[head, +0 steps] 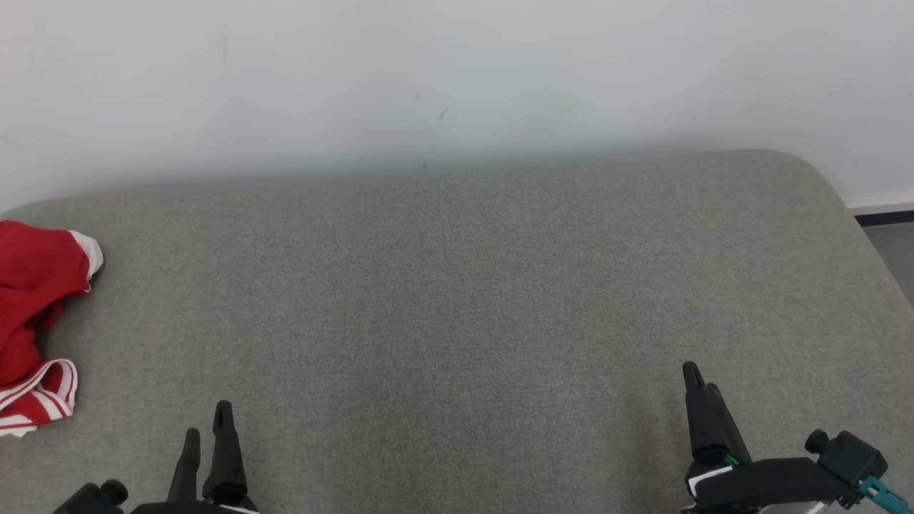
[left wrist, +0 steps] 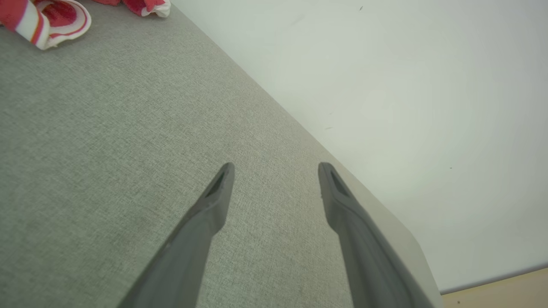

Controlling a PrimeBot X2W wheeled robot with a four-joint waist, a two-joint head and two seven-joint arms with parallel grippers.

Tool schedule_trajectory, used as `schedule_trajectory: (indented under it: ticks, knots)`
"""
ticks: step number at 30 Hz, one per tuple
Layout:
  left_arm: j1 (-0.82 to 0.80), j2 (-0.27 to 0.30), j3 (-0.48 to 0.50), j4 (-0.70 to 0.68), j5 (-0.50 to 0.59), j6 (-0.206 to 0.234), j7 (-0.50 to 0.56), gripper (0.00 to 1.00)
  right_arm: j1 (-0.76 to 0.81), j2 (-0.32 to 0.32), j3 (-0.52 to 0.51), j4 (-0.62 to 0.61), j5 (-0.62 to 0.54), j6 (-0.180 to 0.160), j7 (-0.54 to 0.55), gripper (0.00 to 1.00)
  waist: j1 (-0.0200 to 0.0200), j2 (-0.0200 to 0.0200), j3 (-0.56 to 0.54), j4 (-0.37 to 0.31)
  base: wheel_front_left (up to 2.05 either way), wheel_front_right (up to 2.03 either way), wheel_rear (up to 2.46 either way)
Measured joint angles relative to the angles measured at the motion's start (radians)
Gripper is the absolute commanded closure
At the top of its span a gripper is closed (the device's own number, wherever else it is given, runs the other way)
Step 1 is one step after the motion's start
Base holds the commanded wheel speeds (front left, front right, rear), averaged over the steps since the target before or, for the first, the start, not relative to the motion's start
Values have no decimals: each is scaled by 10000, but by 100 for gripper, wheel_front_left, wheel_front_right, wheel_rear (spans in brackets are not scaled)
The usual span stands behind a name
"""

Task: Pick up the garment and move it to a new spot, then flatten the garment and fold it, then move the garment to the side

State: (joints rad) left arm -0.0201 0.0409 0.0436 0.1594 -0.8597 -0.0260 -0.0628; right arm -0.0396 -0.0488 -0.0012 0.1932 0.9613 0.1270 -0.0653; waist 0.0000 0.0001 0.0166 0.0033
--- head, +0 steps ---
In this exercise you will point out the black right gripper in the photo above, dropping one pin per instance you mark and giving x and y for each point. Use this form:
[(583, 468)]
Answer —
[(764, 482)]

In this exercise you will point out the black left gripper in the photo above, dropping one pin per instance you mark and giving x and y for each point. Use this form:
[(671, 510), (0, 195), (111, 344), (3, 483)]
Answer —
[(200, 507)]

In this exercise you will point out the red basketball jersey white trim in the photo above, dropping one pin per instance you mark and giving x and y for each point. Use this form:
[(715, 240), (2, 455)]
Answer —
[(36, 403)]

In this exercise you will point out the red shorts white stripe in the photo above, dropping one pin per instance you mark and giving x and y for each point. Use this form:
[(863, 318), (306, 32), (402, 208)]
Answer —
[(43, 260)]

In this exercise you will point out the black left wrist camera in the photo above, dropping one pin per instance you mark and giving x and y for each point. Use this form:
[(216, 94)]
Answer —
[(93, 500)]

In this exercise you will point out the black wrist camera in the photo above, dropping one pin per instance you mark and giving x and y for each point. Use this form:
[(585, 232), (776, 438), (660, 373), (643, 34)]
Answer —
[(93, 500), (850, 453)]

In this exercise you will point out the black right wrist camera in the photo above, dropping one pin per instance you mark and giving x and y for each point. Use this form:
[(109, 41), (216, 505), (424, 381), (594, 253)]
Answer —
[(850, 453)]

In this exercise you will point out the dark wall baseboard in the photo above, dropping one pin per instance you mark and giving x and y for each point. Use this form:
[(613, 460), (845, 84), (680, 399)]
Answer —
[(882, 214)]

